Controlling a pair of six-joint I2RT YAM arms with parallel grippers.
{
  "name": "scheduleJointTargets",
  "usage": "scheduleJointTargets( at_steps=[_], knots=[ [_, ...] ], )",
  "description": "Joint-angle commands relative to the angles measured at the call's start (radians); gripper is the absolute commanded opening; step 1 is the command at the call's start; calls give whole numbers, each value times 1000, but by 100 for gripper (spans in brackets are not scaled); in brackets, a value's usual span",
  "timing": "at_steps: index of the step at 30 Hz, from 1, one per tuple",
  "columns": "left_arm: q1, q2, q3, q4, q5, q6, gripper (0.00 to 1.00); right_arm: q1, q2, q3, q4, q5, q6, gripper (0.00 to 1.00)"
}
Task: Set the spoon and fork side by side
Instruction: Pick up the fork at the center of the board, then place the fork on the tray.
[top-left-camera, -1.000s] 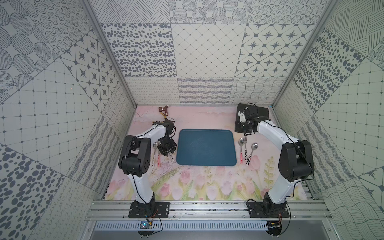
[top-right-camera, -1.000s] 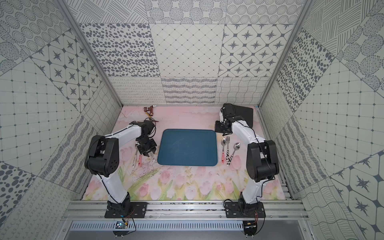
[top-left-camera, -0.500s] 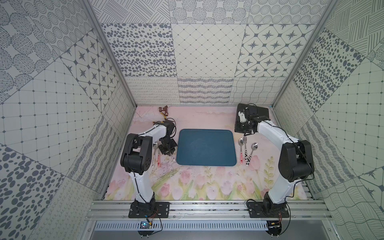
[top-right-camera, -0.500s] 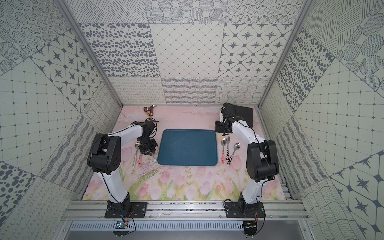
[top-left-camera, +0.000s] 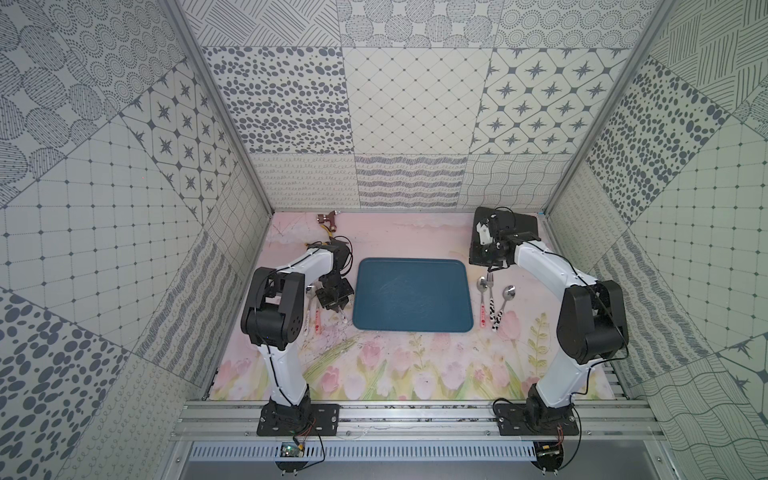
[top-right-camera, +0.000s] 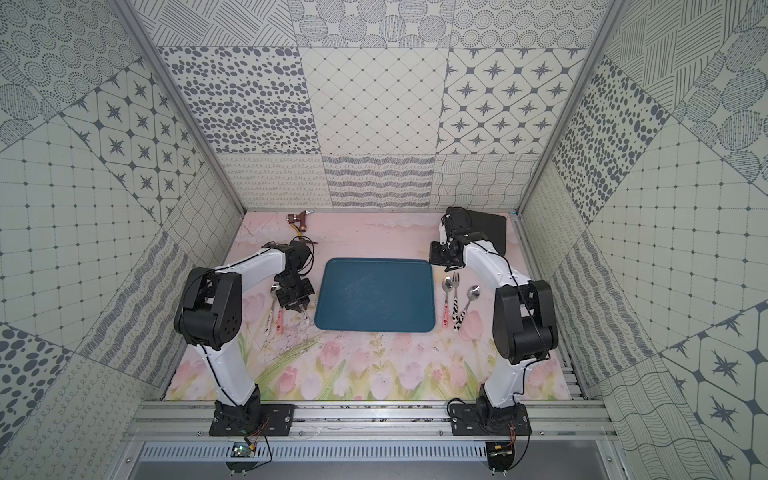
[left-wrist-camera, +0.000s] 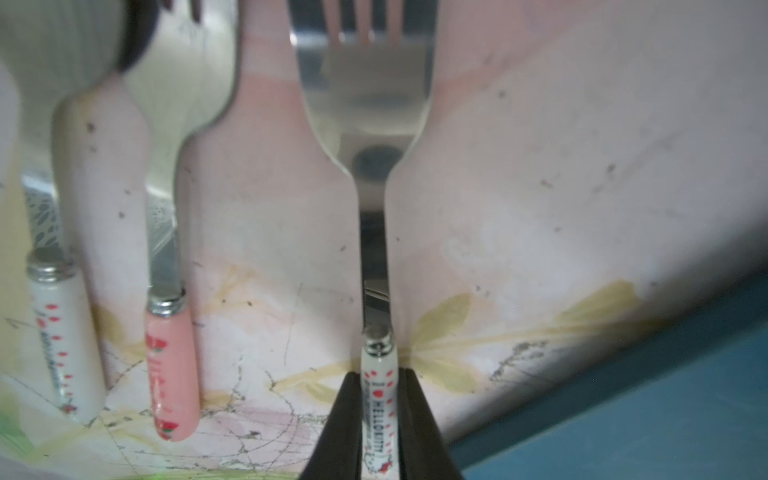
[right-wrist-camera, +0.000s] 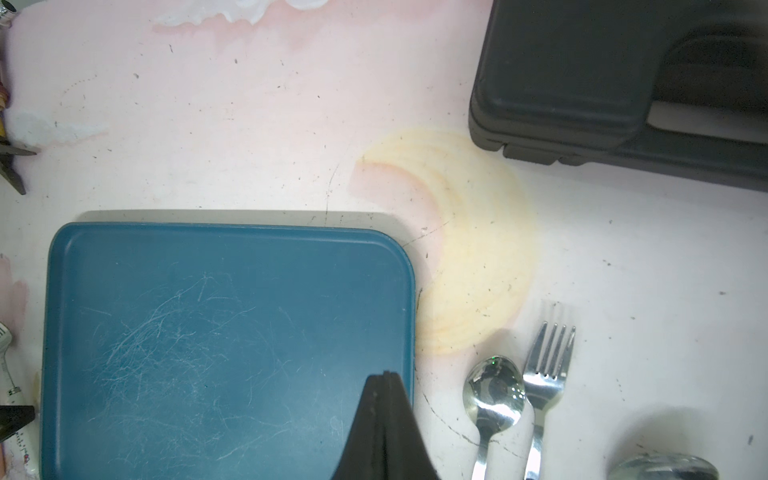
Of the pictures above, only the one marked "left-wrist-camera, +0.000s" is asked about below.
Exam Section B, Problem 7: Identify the teal plastic tray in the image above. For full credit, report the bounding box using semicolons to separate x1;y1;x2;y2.
452;273;767;479

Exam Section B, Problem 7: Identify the pink handled fork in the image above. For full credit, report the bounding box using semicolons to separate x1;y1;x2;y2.
124;1;239;442

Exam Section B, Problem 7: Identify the white handled fork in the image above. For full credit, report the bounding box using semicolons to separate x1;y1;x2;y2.
288;1;439;477

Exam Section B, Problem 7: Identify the pink floral table mat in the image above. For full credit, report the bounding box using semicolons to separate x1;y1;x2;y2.
1;1;767;479

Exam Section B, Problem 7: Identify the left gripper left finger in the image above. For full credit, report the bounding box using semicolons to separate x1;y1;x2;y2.
299;372;363;480

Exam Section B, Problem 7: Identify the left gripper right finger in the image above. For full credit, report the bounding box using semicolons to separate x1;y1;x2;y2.
397;368;464;480

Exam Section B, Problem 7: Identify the white handled spoon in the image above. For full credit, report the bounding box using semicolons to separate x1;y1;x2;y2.
1;1;152;425

